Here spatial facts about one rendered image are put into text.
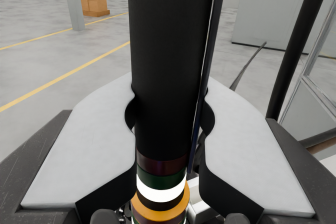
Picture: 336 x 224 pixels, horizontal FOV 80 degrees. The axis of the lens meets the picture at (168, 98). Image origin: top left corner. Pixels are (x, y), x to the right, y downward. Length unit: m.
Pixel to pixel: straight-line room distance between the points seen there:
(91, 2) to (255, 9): 5.43
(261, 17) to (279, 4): 0.43
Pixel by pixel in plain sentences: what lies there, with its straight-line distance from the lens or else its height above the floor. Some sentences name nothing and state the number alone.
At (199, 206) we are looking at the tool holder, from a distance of 0.19.
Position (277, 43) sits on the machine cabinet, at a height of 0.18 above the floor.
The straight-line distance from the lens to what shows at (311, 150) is 0.29.
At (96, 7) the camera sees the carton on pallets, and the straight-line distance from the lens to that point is 8.18.
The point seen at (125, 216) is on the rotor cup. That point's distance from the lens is 0.38.
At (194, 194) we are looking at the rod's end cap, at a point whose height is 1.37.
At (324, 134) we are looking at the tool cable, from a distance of 0.30.
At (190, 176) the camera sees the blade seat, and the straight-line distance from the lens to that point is 0.39.
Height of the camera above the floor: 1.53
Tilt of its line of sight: 32 degrees down
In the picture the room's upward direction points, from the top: 4 degrees clockwise
